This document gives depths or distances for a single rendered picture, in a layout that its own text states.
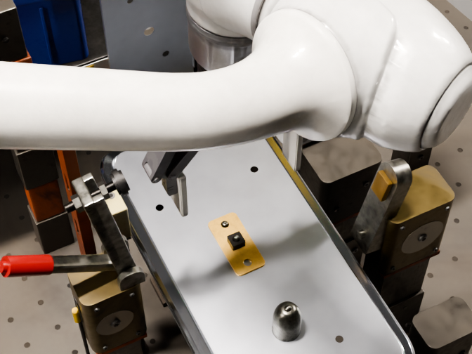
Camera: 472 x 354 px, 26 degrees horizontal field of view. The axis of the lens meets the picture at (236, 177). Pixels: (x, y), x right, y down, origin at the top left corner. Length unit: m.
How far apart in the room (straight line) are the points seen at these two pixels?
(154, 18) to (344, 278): 0.39
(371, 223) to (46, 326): 0.55
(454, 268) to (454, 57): 0.88
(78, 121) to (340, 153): 0.70
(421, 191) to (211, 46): 0.42
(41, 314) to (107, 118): 0.89
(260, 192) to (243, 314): 0.17
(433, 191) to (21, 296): 0.65
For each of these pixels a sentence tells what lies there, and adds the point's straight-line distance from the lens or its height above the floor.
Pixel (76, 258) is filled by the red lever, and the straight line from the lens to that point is 1.10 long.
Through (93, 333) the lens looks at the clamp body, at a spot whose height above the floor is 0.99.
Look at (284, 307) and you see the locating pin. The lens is 1.12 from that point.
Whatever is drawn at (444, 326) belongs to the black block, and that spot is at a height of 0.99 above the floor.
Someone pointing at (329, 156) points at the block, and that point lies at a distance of 1.33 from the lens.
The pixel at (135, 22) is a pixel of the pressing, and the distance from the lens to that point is 1.27.
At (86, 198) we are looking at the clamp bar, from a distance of 1.01.
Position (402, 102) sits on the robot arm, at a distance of 0.72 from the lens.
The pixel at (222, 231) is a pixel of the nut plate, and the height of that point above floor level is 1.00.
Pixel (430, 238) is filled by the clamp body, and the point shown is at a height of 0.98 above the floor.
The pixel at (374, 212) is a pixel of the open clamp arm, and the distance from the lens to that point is 1.20.
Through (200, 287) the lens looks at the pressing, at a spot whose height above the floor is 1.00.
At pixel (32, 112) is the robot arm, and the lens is 0.68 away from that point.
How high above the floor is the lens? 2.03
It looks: 54 degrees down
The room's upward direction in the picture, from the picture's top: straight up
